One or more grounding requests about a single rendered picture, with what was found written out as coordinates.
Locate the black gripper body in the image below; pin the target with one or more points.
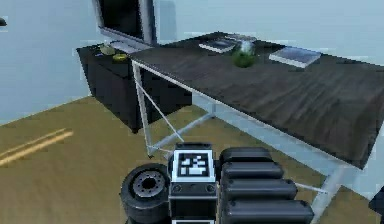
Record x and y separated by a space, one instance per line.
145 193

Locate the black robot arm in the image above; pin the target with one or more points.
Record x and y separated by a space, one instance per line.
253 190

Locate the black low cabinet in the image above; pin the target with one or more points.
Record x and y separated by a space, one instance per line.
113 86

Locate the yellow round dish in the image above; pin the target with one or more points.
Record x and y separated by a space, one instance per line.
120 57

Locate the pale green round object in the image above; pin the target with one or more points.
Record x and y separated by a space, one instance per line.
107 50

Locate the grey framed television set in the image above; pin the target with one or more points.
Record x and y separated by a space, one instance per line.
126 18

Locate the grey blue closed book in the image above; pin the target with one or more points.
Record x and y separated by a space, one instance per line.
295 56

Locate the black furniture corner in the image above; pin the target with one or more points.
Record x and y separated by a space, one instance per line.
378 201

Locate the dark wooden desk white frame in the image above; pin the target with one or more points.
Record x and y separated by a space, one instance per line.
286 96

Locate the black wall fixture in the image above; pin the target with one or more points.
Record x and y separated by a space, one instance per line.
2 22

